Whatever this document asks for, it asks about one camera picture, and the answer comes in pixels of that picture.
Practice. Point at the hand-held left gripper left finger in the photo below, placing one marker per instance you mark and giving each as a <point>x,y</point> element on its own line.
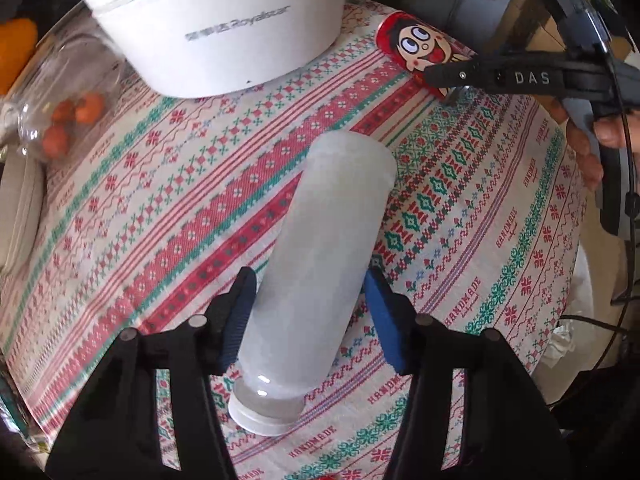
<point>235,331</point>

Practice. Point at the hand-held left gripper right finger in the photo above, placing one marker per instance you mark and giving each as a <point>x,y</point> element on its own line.
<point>387,326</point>

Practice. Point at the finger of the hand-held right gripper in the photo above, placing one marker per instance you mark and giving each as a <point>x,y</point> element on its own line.
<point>500,76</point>

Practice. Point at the red cartoon drink can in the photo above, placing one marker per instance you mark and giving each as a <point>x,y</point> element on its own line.
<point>400,40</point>

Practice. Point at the frosted plastic bottle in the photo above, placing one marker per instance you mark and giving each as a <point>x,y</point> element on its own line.
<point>325,240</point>

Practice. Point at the person's right hand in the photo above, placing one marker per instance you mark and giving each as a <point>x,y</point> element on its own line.
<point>585,155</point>

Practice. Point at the patterned tablecloth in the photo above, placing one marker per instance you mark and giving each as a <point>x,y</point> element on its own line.
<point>175,210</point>

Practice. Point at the stacked white bowls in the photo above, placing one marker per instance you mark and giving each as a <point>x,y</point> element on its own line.
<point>20,210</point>

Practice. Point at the small orange fruit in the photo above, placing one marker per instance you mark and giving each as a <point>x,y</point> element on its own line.
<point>55,140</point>
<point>64,111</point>
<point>91,107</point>

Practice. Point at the glass teapot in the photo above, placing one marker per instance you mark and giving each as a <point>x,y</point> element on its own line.
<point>70,95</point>

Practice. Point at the white electric cooking pot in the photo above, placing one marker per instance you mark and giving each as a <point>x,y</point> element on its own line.
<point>210,25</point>

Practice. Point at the large mandarin orange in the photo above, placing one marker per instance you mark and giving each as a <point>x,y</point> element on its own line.
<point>15,55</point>

